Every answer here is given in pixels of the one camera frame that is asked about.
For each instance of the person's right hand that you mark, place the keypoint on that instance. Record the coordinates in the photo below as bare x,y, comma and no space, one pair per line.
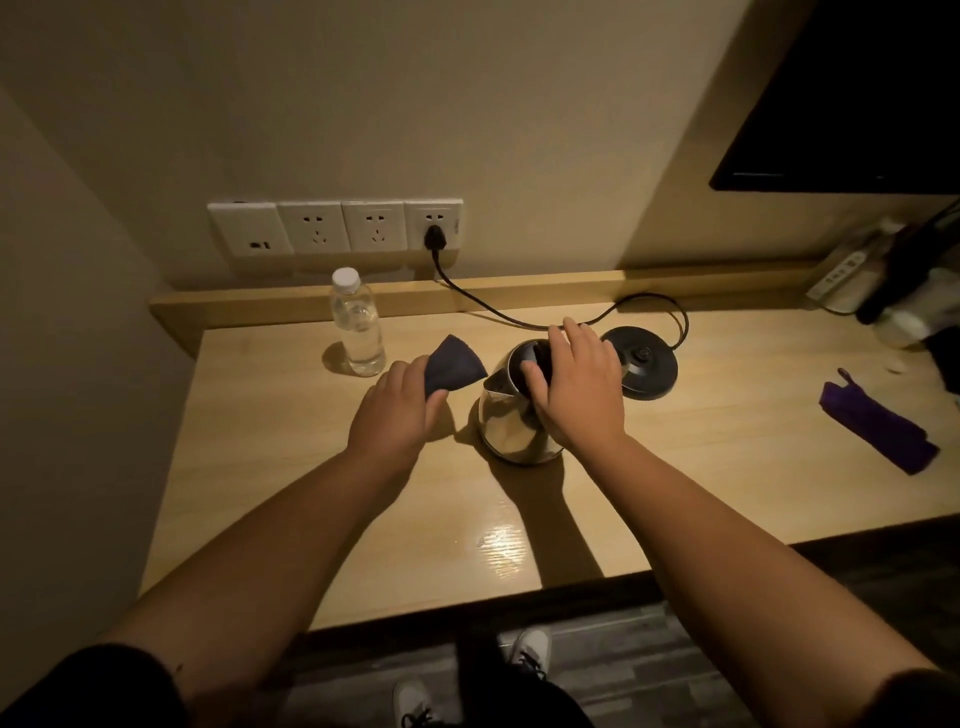
585,397

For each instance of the person's left hand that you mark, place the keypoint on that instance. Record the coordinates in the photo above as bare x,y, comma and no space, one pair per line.
390,420

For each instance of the person's left thumb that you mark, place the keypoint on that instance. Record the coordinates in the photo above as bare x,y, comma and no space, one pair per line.
438,411

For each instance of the person's right thumb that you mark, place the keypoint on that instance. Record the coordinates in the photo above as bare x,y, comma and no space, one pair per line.
535,384

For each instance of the stainless steel electric kettle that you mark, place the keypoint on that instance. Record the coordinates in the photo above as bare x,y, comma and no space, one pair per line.
510,424

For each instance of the dark blue cloth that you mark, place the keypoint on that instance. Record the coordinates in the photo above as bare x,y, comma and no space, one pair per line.
454,364

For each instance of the person's left forearm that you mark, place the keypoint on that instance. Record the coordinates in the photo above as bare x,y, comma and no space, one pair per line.
277,570

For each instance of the person's right forearm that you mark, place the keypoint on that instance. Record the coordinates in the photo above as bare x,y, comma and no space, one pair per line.
735,585

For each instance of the wooden desk back ledge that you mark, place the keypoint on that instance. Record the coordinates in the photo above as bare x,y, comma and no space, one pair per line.
480,294

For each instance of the black round kettle base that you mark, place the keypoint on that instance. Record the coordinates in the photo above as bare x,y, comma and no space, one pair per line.
646,364

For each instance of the clear plastic water bottle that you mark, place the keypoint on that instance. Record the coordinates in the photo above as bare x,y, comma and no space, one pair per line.
358,322

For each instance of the black power plug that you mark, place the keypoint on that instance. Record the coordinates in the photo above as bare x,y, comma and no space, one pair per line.
433,238

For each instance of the white right shoe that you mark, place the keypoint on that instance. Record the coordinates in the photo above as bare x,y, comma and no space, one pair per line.
532,651

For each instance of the white shoe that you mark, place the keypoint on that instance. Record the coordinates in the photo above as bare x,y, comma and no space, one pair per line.
412,705
532,651

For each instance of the black trousers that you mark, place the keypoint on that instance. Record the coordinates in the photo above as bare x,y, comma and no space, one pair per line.
495,690

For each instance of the white left shoe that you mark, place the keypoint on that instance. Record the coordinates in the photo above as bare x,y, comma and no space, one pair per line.
412,705

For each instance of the white power strip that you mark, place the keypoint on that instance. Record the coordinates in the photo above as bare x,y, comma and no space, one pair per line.
838,274

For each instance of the purple folded cloth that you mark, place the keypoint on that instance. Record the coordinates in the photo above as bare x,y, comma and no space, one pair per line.
874,424

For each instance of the black hair dryer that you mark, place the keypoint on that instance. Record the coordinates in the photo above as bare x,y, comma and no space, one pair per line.
904,274

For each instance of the black left sleeve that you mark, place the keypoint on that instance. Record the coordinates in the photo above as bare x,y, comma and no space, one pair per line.
90,694

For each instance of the black sleeve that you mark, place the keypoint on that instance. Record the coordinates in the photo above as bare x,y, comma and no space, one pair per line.
90,694
911,701

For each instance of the black right sleeve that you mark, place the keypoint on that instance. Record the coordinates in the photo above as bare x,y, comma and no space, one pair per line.
911,701

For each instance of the white wall socket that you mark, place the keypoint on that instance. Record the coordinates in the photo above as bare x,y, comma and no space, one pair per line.
442,216
375,225
313,226

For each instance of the white wall switch plate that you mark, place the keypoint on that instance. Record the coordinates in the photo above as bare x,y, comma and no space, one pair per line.
249,229

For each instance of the black wall television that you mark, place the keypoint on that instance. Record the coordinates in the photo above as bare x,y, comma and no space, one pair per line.
855,97

